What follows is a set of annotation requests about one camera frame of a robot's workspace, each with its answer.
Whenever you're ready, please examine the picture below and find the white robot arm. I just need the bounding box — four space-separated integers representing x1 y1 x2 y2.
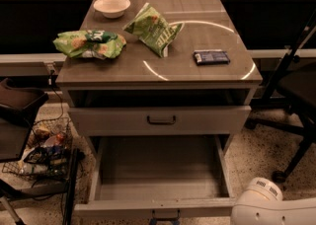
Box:
231 178 316 225

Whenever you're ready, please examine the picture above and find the grey drawer cabinet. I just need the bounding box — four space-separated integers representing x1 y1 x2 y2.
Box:
56 0 262 149

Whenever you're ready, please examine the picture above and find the middle grey drawer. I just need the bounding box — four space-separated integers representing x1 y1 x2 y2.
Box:
68 106 251 136

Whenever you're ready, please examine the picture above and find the open bottom grey drawer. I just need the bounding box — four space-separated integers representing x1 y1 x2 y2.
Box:
75 136 236 219

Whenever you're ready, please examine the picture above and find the dark blue snack packet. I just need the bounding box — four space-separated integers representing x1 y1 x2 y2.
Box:
193 49 230 65

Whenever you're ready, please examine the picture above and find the green chip bag centre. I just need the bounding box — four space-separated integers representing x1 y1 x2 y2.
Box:
122 3 184 57

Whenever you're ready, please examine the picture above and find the green chip bag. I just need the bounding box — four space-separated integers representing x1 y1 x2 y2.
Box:
122 3 184 57
53 30 126 60

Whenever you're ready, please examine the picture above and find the green chip bag left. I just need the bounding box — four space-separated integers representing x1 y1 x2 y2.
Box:
53 30 126 60

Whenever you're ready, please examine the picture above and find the white ceramic bowl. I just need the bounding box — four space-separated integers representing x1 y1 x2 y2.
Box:
93 0 130 19

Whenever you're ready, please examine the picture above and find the black office chair right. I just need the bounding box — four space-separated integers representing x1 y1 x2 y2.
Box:
245 10 316 183

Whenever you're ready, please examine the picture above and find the black chair left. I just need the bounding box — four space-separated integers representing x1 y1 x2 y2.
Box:
0 77 50 225

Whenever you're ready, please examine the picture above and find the black cable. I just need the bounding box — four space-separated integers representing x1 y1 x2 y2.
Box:
29 70 67 138

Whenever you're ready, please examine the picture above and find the wire basket with items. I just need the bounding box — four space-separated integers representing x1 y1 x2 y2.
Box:
2 117 72 180

